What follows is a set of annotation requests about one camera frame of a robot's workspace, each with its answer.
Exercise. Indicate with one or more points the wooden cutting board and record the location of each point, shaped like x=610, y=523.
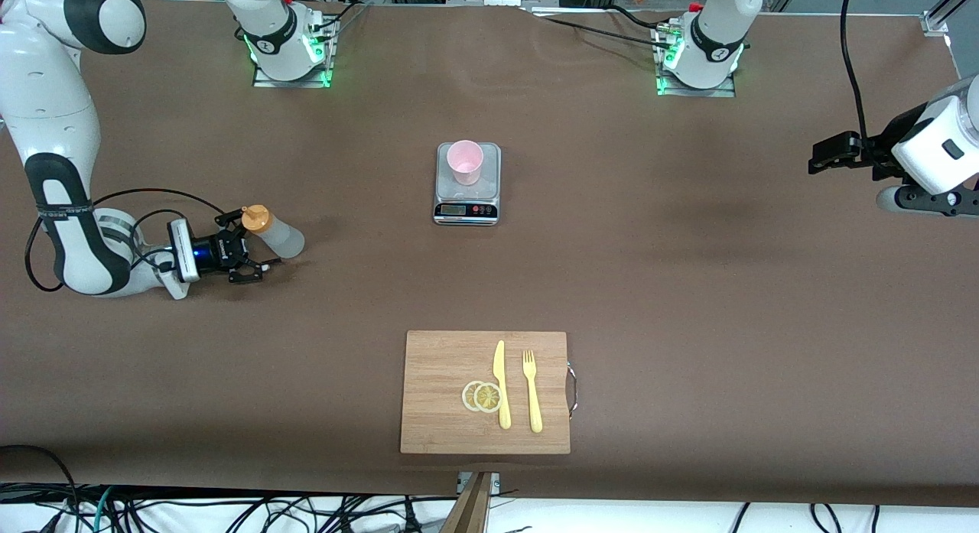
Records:
x=443, y=411

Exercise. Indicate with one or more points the metal table bracket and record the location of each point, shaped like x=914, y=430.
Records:
x=494, y=483

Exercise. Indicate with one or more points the aluminium frame profile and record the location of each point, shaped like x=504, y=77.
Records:
x=944, y=13

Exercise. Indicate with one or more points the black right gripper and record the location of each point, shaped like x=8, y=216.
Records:
x=227, y=252

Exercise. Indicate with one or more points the yellow plastic knife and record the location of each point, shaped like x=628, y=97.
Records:
x=499, y=365

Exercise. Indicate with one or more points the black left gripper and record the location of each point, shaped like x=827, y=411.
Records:
x=877, y=144

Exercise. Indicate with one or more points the clear sauce bottle orange cap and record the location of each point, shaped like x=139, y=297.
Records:
x=284, y=241

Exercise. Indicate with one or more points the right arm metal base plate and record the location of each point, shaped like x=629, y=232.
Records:
x=291, y=82

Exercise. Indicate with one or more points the lemon slice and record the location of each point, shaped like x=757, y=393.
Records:
x=466, y=396
x=487, y=398

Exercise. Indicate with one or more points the wooden post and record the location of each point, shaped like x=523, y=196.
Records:
x=470, y=510

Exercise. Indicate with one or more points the pink plastic cup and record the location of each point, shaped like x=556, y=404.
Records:
x=464, y=162

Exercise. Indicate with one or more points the silver digital kitchen scale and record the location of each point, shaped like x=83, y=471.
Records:
x=491, y=173

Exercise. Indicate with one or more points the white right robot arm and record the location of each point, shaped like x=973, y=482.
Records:
x=46, y=97

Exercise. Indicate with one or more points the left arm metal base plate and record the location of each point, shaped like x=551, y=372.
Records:
x=696, y=92

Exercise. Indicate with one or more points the yellow plastic fork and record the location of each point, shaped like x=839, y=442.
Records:
x=533, y=399

